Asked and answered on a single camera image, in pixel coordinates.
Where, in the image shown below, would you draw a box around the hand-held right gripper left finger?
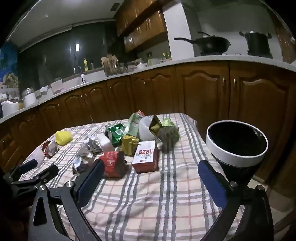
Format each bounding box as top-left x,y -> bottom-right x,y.
28,159 -> 105,241

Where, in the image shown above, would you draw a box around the brown wooden lower cabinets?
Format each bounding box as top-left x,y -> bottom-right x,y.
0,60 -> 296,186

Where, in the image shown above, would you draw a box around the dark kitchen window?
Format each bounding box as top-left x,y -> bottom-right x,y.
18,22 -> 118,86

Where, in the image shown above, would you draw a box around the red and white box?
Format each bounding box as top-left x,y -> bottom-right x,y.
132,140 -> 160,174

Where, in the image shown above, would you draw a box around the green drink carton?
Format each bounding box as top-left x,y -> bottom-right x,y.
125,113 -> 145,138

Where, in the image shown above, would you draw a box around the yellow crumpled wrapper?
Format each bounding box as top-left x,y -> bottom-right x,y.
55,130 -> 73,146

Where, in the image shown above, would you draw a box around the white plastic cup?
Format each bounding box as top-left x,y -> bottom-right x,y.
138,116 -> 158,141

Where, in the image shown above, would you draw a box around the black bin with white rim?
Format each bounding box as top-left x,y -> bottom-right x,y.
206,120 -> 269,183

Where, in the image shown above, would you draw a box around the brown utensil holder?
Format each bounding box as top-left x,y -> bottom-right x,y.
100,54 -> 119,77

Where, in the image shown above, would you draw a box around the black cooking pot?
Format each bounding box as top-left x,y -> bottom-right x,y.
239,31 -> 273,56

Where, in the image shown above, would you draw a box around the brown wooden upper cabinets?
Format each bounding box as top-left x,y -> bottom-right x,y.
114,0 -> 168,54

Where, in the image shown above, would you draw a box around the white kettle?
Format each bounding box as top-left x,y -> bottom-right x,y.
1,98 -> 19,117

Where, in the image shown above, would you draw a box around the pale dish cloth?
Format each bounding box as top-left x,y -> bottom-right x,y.
50,79 -> 64,94

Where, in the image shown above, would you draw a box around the olive green packet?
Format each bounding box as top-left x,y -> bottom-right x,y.
149,115 -> 176,139

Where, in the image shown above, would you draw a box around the white jar with metal lid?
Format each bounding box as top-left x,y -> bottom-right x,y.
22,88 -> 37,107

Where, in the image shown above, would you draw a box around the blue wall poster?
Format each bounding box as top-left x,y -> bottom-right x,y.
0,43 -> 19,93

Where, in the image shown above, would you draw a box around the white paper cup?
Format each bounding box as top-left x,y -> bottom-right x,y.
96,133 -> 115,152

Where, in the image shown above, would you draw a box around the crushed green can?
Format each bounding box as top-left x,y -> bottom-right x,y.
105,123 -> 127,147

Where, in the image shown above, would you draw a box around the grey-green bumpy tray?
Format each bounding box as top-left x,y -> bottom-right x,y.
157,126 -> 180,153

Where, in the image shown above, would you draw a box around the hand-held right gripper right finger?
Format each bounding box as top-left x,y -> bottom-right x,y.
198,159 -> 274,241

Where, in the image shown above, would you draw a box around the white rag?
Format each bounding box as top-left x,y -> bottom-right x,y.
35,85 -> 49,96

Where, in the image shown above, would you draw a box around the plaid tablecloth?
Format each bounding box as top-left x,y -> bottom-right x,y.
18,113 -> 245,241

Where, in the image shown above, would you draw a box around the white kitchen countertop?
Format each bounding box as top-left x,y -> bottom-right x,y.
0,54 -> 296,126

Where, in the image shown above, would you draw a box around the brown wooden cabinets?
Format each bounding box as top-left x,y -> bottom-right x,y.
114,0 -> 168,54
0,60 -> 296,186

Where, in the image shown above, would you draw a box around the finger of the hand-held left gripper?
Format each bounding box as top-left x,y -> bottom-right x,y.
3,159 -> 38,183
10,164 -> 59,193

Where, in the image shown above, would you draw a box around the silver foil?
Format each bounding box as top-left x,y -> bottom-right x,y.
72,151 -> 95,175
80,136 -> 103,153

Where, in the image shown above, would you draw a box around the yellow-green tea packet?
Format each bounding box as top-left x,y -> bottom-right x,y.
121,135 -> 139,157

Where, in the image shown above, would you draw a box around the black wok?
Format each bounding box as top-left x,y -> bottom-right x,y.
173,31 -> 232,55

